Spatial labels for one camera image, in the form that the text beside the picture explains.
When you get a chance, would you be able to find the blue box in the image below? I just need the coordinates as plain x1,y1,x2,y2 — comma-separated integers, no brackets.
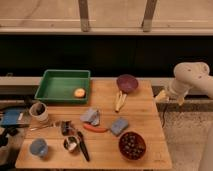
0,107,24,127

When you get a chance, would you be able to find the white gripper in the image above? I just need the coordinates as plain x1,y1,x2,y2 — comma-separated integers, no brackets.
155,80,185,106

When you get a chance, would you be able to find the red chili pepper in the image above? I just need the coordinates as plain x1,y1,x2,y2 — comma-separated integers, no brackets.
83,123,108,133

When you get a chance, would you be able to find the small dark metal object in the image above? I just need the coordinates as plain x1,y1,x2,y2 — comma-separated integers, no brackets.
61,121,74,136

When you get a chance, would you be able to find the red bowl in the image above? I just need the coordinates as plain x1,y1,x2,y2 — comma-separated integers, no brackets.
118,131,147,161

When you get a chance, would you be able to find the purple bowl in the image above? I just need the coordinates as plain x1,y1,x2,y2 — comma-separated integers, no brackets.
116,74,138,93

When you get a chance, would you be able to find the metal spoon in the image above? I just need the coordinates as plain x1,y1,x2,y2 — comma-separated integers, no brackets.
29,122,61,131

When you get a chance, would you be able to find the yellow round fruit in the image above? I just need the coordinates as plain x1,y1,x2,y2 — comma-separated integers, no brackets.
74,88,86,98

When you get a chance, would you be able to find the wooden cutting board table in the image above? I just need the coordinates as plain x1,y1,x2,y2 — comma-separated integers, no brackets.
16,79,172,170

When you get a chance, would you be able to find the grey crumpled cloth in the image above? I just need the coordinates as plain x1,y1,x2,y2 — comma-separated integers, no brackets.
80,107,100,126

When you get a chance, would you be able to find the blue sponge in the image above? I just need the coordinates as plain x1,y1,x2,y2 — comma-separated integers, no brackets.
110,118,129,136

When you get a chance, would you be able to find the dark purple grape bunch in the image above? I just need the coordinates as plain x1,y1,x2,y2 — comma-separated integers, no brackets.
120,133,146,157

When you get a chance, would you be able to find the green plastic tray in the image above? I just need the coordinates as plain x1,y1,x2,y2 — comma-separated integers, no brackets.
34,69,90,104

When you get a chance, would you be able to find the white mug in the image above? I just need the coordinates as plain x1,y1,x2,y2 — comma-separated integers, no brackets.
29,102,48,122

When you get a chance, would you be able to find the blue cup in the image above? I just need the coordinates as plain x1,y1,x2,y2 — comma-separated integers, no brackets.
29,138,48,157

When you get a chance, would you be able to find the black handled knife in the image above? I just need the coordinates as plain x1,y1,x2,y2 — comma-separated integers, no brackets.
77,131,90,162

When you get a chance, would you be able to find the small metal bowl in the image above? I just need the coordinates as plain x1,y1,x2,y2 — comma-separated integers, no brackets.
63,136,78,153

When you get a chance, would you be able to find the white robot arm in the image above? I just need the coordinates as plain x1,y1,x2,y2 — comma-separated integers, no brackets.
155,62,213,171

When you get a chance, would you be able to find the yellow banana toy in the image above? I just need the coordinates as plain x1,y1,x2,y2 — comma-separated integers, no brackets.
115,91,127,112

